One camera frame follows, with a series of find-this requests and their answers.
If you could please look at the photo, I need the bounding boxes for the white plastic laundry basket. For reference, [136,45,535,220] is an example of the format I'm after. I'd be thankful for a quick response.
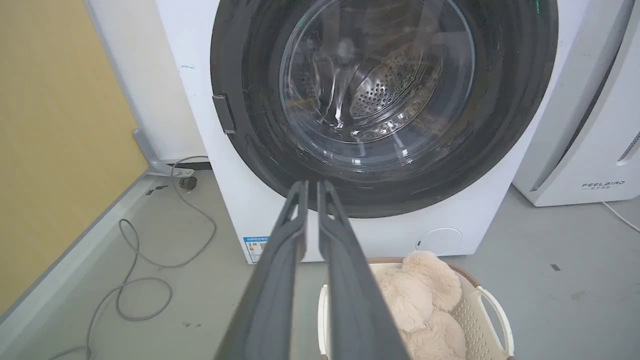
[317,256,515,360]

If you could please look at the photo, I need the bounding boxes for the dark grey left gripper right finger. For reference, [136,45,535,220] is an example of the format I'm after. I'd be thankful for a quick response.
[317,180,410,360]

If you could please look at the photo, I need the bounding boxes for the round black glass washer door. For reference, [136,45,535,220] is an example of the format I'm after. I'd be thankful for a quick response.
[210,0,559,219]

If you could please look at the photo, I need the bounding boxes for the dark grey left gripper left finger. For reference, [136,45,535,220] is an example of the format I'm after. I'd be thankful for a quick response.
[215,180,309,360]

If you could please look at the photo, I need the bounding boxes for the beige plush teddy bear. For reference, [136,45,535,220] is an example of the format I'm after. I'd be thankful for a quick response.
[372,250,468,360]

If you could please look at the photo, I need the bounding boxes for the blue energy label sticker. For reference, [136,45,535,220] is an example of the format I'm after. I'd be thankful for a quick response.
[243,236,270,264]

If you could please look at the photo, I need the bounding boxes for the white front-load washing machine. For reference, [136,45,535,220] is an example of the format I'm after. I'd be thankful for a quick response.
[154,0,593,265]

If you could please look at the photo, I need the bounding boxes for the thin white cable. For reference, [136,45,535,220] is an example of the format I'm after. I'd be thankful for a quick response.
[602,201,640,234]

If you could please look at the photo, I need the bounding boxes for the grey metal floor bracket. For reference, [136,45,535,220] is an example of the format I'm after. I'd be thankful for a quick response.
[132,128,197,191]

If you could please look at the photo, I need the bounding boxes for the white Feelbird appliance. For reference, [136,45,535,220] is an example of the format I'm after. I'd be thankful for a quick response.
[512,0,640,208]

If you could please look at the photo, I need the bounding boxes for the grey power cable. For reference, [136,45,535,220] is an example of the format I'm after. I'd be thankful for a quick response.
[46,155,218,360]

